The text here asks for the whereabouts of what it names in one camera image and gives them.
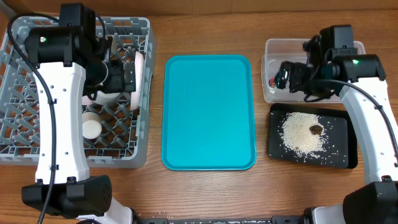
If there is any teal serving tray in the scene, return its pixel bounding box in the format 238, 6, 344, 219
162, 55, 257, 171

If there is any large white plate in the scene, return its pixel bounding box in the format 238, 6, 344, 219
130, 52, 144, 111

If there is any red snack wrapper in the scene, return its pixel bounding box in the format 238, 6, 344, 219
269, 77, 276, 88

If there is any grey bowl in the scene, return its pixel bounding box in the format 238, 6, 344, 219
93, 91, 121, 105

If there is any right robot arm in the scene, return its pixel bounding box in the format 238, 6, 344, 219
269, 25, 397, 224

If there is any small pink plate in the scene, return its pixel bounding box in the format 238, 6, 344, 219
81, 96, 94, 106

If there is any rice pile with food scrap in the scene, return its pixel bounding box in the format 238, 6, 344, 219
279, 112, 329, 159

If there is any grey dishwasher rack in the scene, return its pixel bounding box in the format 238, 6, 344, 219
1, 17, 157, 168

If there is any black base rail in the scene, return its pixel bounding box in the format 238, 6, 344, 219
138, 215, 313, 224

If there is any white paper cup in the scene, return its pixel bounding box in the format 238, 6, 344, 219
82, 112, 102, 139

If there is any black tray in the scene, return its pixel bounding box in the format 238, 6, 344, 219
268, 103, 358, 169

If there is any clear plastic bin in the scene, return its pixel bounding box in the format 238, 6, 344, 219
262, 39, 364, 103

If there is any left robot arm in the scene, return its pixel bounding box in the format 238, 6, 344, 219
22, 3, 142, 223

